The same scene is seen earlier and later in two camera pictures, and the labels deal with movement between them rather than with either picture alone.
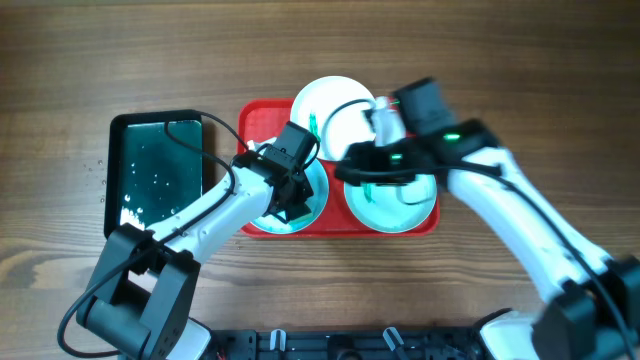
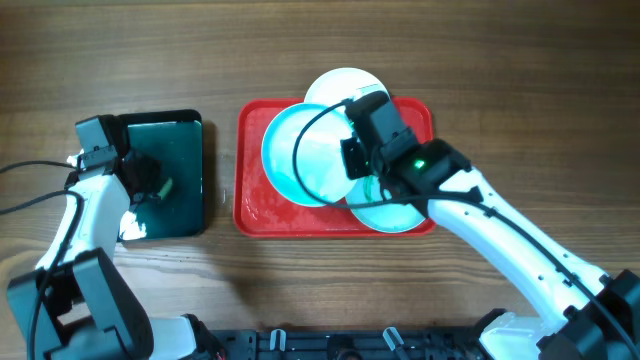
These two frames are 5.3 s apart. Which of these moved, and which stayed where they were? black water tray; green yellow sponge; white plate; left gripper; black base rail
Moved: green yellow sponge; white plate; left gripper
Stayed: black water tray; black base rail
